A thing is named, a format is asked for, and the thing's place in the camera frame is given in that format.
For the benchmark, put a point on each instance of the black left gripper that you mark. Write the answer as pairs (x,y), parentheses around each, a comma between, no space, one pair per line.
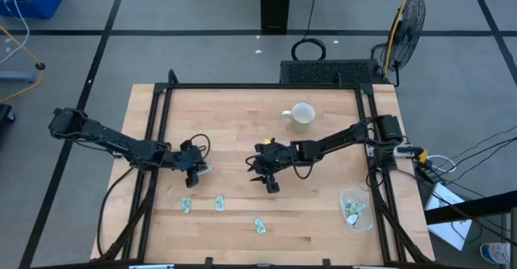
(192,158)

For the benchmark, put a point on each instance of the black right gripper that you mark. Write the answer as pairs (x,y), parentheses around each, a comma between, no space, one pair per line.
(274,156)

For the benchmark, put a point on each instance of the green white sweetener packet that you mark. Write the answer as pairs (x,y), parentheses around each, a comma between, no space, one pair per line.
(259,225)
(347,205)
(219,203)
(186,205)
(358,207)
(206,171)

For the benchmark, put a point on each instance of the white stevia packet green print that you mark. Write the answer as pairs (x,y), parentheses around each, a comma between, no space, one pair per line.
(352,219)

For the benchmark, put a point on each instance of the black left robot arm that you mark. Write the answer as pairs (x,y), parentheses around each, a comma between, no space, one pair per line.
(101,133)

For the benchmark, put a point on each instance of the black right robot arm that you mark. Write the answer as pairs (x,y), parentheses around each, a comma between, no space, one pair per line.
(343,137)

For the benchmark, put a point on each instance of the white ceramic mug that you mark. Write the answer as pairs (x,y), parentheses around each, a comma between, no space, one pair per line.
(301,119)

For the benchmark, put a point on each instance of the clear plastic bin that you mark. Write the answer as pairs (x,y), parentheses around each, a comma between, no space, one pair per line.
(363,195)

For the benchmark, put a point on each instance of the silver metal bar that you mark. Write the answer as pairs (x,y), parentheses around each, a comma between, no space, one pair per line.
(151,266)
(367,267)

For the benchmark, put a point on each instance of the black perforated computer case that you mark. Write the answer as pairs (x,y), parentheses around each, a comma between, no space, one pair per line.
(327,72)

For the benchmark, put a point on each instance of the white power strip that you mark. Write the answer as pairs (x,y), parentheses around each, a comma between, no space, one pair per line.
(408,151)

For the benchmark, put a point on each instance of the black pillar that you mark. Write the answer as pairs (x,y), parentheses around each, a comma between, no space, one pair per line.
(275,2)

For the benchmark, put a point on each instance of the white cardboard box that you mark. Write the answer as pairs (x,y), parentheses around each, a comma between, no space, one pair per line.
(452,232)

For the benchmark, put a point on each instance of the black floor object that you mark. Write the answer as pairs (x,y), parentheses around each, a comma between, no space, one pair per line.
(5,113)

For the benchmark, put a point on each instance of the grey metal base foot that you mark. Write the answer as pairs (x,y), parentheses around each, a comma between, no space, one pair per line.
(16,76)

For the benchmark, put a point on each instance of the black floor fan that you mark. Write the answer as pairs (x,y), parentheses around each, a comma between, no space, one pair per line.
(408,30)

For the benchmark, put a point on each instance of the black metal beam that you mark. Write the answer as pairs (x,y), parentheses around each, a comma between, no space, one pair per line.
(484,206)

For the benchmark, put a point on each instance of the white blue canister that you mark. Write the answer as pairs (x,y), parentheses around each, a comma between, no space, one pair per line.
(494,253)

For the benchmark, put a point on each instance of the black frame clamp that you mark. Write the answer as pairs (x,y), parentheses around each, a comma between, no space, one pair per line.
(326,264)
(208,263)

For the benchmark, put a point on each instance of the black aluminium table frame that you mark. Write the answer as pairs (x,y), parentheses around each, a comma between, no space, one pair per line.
(258,86)

